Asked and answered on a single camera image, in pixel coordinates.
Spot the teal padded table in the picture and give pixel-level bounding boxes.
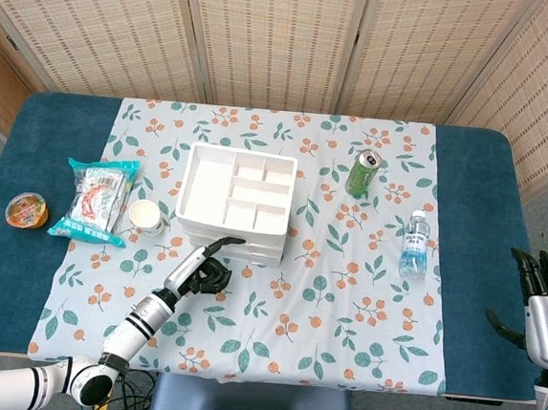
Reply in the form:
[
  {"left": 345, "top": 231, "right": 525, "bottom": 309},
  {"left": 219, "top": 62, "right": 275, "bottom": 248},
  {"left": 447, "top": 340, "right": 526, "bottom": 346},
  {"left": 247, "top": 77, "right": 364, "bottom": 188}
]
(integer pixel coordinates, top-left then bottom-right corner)
[{"left": 0, "top": 86, "right": 548, "bottom": 408}]

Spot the white drawer organizer box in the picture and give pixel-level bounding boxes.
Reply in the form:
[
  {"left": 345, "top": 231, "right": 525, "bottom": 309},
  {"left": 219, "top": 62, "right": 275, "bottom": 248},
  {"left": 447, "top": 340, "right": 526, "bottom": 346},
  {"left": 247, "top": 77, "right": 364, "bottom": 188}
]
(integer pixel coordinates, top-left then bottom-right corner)
[{"left": 170, "top": 141, "right": 300, "bottom": 270}]

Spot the green energy drink can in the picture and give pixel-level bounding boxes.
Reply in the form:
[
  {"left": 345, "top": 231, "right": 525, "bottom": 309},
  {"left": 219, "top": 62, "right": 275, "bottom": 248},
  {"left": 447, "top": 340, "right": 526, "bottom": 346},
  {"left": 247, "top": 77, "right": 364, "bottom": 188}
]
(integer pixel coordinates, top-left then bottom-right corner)
[{"left": 344, "top": 147, "right": 384, "bottom": 201}]

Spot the orange jelly cup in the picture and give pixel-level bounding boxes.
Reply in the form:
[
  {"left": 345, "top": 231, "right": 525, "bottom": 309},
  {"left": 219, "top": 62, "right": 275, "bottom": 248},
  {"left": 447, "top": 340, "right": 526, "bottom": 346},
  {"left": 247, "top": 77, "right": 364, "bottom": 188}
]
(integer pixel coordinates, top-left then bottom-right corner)
[{"left": 3, "top": 189, "right": 52, "bottom": 231}]

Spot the floral fruit tablecloth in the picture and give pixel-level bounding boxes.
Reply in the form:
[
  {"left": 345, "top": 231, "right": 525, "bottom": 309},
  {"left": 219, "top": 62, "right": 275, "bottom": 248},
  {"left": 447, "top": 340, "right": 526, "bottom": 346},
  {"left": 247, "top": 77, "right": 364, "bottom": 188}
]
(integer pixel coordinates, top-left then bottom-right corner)
[{"left": 26, "top": 89, "right": 469, "bottom": 403}]

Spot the black floor cable bundle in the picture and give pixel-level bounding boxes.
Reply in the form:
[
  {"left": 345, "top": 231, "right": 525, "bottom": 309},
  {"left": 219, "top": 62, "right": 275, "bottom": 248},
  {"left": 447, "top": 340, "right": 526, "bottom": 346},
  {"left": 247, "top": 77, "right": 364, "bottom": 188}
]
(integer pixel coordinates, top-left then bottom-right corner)
[{"left": 109, "top": 368, "right": 160, "bottom": 410}]

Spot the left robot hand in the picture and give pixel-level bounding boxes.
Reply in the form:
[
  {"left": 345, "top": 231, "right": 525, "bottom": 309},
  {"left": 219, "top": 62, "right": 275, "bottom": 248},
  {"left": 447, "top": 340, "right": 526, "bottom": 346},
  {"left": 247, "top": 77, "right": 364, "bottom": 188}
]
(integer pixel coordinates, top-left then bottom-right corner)
[{"left": 163, "top": 230, "right": 247, "bottom": 304}]

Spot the clear water bottle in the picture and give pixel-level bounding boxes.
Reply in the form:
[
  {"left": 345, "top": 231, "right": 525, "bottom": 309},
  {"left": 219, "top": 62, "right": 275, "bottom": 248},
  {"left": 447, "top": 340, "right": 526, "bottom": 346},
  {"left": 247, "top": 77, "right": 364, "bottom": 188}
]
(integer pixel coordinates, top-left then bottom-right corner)
[{"left": 396, "top": 207, "right": 434, "bottom": 281}]

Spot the white paper cup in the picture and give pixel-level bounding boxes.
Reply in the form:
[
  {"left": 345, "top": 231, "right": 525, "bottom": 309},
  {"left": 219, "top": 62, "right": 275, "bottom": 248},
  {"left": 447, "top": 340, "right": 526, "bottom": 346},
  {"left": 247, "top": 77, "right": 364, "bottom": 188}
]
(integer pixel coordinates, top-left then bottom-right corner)
[{"left": 125, "top": 197, "right": 166, "bottom": 238}]

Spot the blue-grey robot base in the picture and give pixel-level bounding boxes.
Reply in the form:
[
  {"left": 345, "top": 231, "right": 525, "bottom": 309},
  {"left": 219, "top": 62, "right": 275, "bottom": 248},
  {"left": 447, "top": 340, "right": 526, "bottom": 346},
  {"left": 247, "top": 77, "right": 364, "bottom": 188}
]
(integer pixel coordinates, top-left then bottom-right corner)
[{"left": 147, "top": 371, "right": 355, "bottom": 410}]

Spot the teal noodle packet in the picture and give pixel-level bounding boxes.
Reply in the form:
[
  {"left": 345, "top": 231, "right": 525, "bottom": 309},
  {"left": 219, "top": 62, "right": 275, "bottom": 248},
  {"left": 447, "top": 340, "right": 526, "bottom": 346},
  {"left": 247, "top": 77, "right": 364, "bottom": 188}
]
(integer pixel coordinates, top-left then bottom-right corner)
[{"left": 45, "top": 152, "right": 142, "bottom": 250}]

